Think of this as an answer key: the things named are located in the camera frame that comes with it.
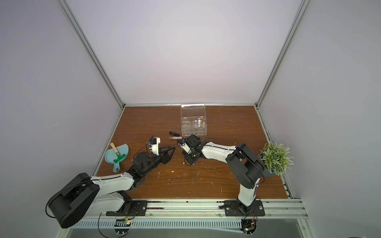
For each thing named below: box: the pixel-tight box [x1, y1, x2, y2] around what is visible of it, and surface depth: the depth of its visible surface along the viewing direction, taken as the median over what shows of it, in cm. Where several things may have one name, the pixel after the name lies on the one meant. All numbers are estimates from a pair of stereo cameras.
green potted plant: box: [257, 141, 295, 177], surface depth 74 cm
